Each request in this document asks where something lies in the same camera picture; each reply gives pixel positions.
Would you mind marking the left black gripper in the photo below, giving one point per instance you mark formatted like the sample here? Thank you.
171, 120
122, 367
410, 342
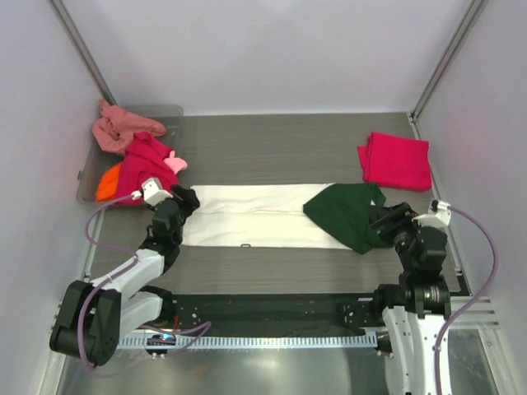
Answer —
188, 202

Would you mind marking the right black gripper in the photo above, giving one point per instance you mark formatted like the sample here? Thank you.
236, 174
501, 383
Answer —
392, 217

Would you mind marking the white and green t shirt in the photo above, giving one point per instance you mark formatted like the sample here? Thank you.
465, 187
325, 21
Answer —
318, 216

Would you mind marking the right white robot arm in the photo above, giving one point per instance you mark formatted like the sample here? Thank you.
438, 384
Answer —
415, 309

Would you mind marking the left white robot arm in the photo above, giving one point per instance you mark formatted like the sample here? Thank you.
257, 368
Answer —
95, 315

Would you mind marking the light pink t shirt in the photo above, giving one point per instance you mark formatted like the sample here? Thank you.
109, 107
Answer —
175, 163

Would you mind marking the orange t shirt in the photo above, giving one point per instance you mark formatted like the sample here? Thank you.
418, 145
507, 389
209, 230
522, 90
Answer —
107, 188

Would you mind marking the crimson red t shirt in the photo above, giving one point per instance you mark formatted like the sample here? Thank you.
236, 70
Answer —
144, 158

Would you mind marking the folded magenta t shirt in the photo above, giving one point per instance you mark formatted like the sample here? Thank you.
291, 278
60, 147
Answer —
396, 162

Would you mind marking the grey plastic bin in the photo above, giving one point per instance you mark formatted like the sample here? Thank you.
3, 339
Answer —
98, 161

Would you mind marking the salmon pink t shirt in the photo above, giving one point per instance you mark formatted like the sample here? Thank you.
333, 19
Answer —
115, 128

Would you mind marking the aluminium front rail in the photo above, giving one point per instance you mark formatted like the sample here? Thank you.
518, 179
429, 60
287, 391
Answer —
479, 314

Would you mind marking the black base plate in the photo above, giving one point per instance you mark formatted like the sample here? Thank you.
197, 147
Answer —
345, 310

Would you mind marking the slotted cable duct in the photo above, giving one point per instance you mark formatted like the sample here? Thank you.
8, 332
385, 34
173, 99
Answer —
155, 341

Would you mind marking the right aluminium frame post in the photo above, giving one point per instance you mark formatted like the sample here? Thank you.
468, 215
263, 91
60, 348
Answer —
460, 34

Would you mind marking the aluminium frame post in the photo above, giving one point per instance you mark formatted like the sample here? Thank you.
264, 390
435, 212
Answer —
460, 34
79, 44

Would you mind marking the left aluminium frame post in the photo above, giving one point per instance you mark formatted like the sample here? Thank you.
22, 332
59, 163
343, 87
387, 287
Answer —
79, 44

